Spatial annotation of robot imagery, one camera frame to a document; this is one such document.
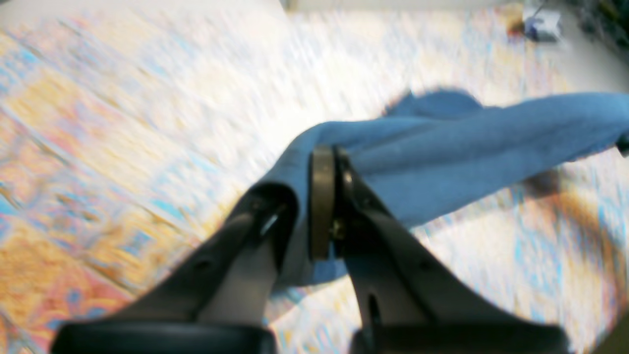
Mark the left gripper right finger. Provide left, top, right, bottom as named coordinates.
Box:
left=309, top=146, right=569, bottom=354

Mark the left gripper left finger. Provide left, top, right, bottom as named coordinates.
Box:
left=50, top=183, right=297, bottom=354

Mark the dark navy t-shirt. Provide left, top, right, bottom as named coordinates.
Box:
left=259, top=90, right=629, bottom=287

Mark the patterned colourful tablecloth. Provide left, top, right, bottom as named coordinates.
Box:
left=0, top=5, right=628, bottom=354

